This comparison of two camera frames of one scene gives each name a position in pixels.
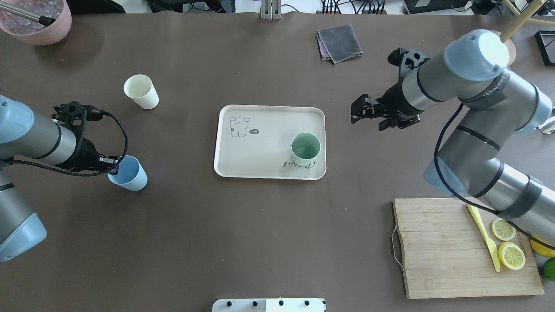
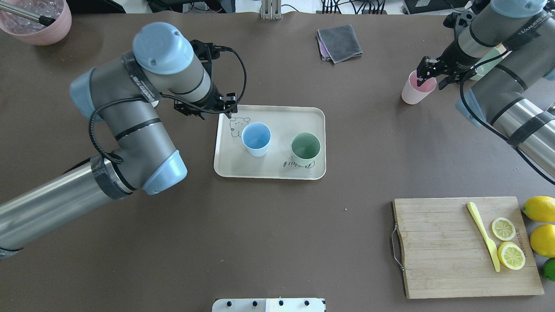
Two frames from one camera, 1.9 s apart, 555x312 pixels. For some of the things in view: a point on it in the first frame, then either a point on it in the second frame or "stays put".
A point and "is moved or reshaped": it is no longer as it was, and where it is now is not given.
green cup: [305, 147] stays put
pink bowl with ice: [32, 31] stays put
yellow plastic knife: [492, 250] stays put
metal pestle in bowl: [44, 21] stays put
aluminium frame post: [271, 9] stays put
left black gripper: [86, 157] -> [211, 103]
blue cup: [131, 175] is moved or reshaped
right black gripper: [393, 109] -> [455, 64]
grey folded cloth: [338, 43] stays put
